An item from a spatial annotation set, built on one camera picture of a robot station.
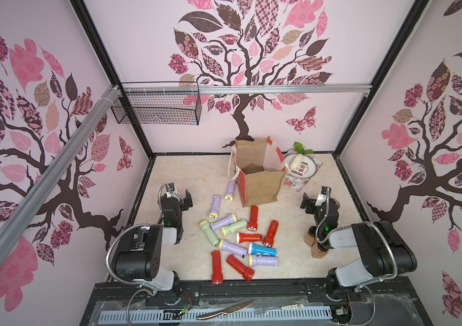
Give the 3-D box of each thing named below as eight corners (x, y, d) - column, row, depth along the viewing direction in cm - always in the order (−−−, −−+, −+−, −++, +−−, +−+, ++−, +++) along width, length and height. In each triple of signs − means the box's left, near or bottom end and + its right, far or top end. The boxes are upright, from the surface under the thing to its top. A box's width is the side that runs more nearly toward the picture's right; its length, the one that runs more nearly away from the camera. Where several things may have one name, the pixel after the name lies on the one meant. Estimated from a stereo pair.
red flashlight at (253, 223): (247, 230, 91) (247, 228, 89) (250, 207, 99) (250, 204, 97) (256, 231, 90) (256, 230, 89) (258, 208, 98) (259, 206, 97)
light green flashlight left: (211, 248, 85) (211, 246, 83) (199, 225, 92) (198, 222, 90) (220, 243, 87) (220, 241, 85) (207, 220, 94) (207, 218, 92)
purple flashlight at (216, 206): (210, 219, 95) (209, 216, 92) (214, 198, 102) (213, 194, 100) (217, 220, 94) (217, 217, 92) (221, 198, 102) (221, 195, 100)
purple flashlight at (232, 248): (217, 248, 85) (217, 245, 83) (220, 240, 88) (220, 238, 85) (245, 259, 83) (245, 257, 80) (247, 251, 85) (248, 248, 82)
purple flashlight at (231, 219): (213, 233, 90) (212, 230, 88) (210, 226, 92) (209, 223, 90) (237, 221, 94) (237, 218, 91) (234, 215, 96) (234, 212, 93)
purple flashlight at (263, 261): (249, 267, 82) (249, 264, 79) (248, 257, 84) (249, 255, 81) (277, 266, 82) (278, 264, 79) (276, 257, 84) (277, 254, 81)
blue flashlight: (247, 253, 84) (247, 251, 82) (248, 244, 86) (248, 242, 84) (275, 259, 82) (276, 257, 80) (276, 250, 85) (277, 248, 82)
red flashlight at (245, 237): (236, 243, 87) (236, 240, 84) (236, 235, 89) (236, 231, 87) (262, 243, 87) (262, 240, 84) (261, 235, 89) (262, 231, 87)
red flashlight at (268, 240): (261, 244, 87) (262, 241, 85) (271, 222, 94) (272, 218, 92) (270, 248, 86) (271, 245, 84) (279, 225, 93) (280, 222, 90)
